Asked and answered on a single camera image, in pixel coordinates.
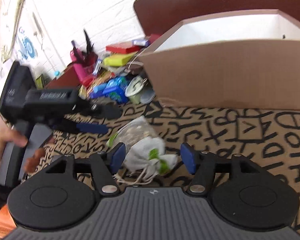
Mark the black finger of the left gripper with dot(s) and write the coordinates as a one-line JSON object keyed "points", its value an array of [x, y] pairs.
{"points": [[108, 111], [85, 127]]}

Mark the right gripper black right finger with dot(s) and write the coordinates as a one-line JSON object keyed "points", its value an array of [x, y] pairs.
{"points": [[240, 191]]}

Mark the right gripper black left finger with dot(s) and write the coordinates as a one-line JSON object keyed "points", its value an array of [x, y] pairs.
{"points": [[67, 191]]}

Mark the mesh sachet drawstring bag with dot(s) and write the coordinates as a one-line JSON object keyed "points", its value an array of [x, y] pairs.
{"points": [[145, 152]]}

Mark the blue mint tin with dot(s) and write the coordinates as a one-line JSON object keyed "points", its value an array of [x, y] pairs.
{"points": [[115, 89]]}

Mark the blue tube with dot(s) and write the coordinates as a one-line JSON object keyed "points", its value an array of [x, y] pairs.
{"points": [[96, 91]]}

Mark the white floral round pouch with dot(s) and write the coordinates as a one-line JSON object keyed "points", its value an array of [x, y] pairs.
{"points": [[135, 86]]}

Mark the yellow green flat box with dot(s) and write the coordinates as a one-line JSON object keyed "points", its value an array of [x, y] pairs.
{"points": [[117, 60]]}

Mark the pink bottle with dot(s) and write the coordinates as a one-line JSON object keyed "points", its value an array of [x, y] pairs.
{"points": [[79, 69]]}

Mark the red long flat box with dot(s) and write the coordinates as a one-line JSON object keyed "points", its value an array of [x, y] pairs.
{"points": [[123, 48]]}

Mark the blue playing card box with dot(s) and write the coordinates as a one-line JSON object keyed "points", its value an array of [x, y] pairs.
{"points": [[142, 42]]}

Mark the pink cardboard box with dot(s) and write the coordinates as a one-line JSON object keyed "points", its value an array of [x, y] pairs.
{"points": [[235, 59]]}

